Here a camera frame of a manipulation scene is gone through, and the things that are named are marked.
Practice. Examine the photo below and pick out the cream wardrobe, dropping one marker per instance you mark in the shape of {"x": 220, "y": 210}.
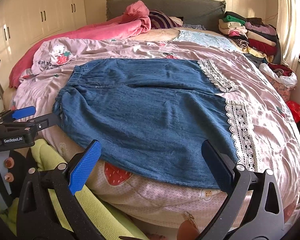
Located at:
{"x": 25, "y": 22}

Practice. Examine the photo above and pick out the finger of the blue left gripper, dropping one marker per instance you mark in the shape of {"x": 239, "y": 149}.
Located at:
{"x": 23, "y": 112}

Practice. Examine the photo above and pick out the pink blanket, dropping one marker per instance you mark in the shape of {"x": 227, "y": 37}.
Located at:
{"x": 133, "y": 22}

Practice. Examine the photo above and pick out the grey headboard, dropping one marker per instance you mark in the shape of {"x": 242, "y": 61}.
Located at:
{"x": 204, "y": 12}

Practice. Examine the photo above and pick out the pink strawberry print duvet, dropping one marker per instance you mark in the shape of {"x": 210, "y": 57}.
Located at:
{"x": 275, "y": 134}

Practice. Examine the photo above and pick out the stack of folded clothes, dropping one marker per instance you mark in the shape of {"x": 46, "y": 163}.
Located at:
{"x": 257, "y": 40}

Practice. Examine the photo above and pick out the floral bag with clothes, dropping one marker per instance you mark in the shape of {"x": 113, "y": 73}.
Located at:
{"x": 281, "y": 77}

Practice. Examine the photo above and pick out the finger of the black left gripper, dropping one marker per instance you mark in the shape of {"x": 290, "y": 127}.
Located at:
{"x": 43, "y": 122}

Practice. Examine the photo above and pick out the striped purple pillow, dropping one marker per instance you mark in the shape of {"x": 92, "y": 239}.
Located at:
{"x": 159, "y": 20}

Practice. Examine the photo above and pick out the left hand with painted nails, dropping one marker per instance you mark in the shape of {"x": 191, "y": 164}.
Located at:
{"x": 9, "y": 164}

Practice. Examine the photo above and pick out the cream curtain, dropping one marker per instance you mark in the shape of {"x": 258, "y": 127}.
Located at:
{"x": 288, "y": 30}

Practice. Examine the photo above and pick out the red plastic bag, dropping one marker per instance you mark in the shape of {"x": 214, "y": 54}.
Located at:
{"x": 295, "y": 110}

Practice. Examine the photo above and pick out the lime green fleece sleeve left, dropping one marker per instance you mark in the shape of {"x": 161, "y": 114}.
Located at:
{"x": 36, "y": 217}

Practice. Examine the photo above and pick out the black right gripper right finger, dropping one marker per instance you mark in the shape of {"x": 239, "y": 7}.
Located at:
{"x": 220, "y": 165}

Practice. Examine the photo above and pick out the blue denim pants lace hem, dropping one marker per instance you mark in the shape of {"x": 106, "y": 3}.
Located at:
{"x": 151, "y": 117}

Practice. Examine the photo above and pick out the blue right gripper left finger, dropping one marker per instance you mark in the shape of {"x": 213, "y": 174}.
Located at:
{"x": 81, "y": 166}

